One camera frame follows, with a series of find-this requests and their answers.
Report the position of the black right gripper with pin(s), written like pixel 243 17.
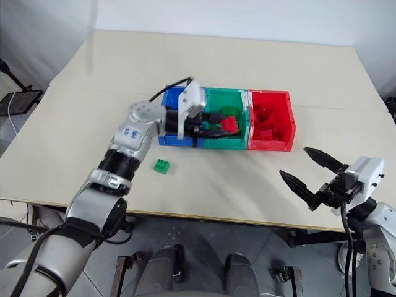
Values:
pixel 338 190

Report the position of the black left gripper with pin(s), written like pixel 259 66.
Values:
pixel 193 127

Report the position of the red toy block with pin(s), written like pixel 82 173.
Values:
pixel 263 117
pixel 266 135
pixel 229 125

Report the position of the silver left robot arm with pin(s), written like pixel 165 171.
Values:
pixel 92 210

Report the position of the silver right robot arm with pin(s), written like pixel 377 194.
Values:
pixel 383 247

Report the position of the green plastic bin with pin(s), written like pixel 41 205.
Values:
pixel 222 143

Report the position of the round green toy block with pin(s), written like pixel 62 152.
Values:
pixel 229 110

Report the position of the blue plastic bin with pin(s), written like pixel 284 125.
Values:
pixel 173 141

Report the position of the red plastic bin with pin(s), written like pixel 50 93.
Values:
pixel 269 145

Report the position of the dark grey rounded shape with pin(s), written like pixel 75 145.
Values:
pixel 240 273
pixel 167 269

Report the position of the black tripod stand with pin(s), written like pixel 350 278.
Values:
pixel 18 99

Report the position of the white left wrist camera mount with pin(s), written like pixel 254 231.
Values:
pixel 188 99

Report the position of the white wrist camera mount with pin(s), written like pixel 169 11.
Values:
pixel 188 99
pixel 369 176

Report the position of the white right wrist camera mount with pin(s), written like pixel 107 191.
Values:
pixel 369 176

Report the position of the black table frame bar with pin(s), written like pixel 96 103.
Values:
pixel 321 238

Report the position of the black object at wall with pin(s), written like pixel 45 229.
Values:
pixel 391 106

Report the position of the rusty metal bracket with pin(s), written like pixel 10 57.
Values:
pixel 122 273
pixel 292 278

